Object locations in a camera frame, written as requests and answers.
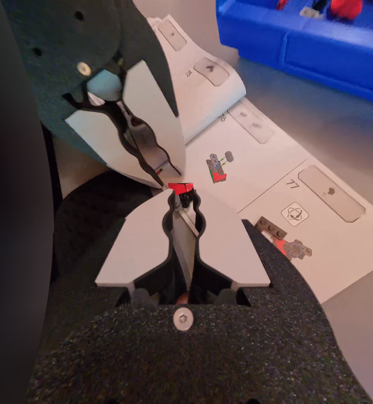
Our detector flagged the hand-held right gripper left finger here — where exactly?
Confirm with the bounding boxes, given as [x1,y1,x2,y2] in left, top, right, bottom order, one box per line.
[95,189,176,292]

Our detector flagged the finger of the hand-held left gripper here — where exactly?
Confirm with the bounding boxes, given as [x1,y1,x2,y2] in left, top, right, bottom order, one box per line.
[65,107,166,190]
[120,59,187,185]

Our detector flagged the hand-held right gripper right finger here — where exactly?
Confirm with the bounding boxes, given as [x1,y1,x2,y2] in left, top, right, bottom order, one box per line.
[191,189,272,291]

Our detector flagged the red and black toy piece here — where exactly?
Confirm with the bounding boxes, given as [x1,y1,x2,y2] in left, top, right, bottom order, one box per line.
[168,181,195,209]

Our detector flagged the dark grey toy brick plate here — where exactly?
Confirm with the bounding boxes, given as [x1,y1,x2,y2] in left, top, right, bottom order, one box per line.
[255,216,288,239]

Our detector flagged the white instruction booklet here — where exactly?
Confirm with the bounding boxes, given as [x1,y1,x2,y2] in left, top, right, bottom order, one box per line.
[145,16,373,303]

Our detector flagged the blue plastic bin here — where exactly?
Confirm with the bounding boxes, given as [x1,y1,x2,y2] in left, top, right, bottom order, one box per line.
[216,0,373,106]

